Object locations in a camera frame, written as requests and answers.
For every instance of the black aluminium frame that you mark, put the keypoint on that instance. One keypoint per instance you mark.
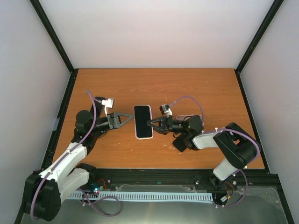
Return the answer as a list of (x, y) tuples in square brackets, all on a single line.
[(261, 177)]

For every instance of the black phone case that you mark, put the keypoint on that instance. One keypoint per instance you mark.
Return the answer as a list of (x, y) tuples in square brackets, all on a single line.
[(179, 143)]

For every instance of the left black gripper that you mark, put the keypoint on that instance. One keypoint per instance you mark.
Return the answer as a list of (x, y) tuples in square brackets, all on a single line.
[(114, 119)]

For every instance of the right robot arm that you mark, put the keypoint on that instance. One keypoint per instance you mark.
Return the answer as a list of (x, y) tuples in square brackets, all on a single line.
[(238, 147)]

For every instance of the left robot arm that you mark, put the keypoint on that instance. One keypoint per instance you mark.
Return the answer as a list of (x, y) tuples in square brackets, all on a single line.
[(45, 191)]

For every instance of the black phone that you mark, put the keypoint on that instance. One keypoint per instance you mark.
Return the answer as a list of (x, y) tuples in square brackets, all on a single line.
[(99, 106), (143, 121)]

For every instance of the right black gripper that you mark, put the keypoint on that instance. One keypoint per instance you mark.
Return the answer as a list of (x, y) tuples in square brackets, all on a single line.
[(166, 124)]

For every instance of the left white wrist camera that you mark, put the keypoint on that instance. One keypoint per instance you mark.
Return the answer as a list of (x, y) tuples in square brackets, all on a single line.
[(108, 104)]

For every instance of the clear white phone case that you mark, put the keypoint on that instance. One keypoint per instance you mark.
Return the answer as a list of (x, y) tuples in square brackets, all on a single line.
[(136, 137)]

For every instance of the left controller board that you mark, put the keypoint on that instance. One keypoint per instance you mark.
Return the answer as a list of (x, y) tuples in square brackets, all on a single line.
[(98, 185)]

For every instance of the light blue cable duct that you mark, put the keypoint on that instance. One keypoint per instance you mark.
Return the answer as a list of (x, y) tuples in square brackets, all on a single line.
[(152, 196)]

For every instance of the clear pink phone case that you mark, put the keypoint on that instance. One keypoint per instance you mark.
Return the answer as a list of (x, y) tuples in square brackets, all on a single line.
[(182, 116)]

